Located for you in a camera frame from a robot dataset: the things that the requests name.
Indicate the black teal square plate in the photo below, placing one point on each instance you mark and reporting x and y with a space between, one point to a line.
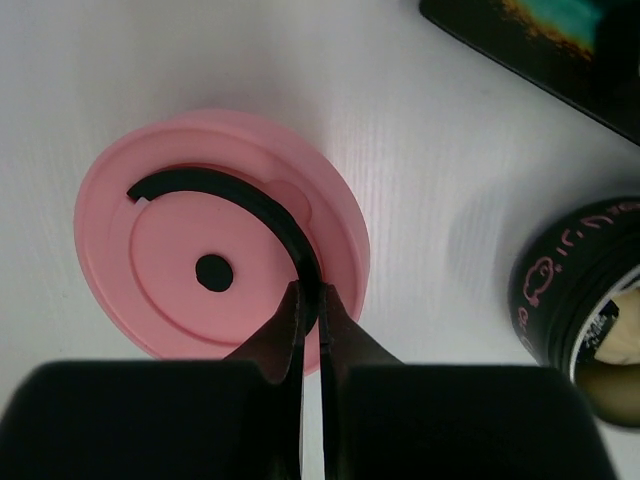
585 53

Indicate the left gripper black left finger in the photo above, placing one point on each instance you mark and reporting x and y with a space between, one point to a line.
235 418

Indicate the round steel lunch box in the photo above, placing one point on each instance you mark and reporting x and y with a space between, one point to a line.
561 301

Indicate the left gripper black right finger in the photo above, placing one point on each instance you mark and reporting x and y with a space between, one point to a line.
384 419

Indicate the pink lunch box lid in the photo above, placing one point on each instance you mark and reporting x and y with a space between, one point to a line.
189 275

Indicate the round cream steamed bun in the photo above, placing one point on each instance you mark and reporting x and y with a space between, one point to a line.
621 345

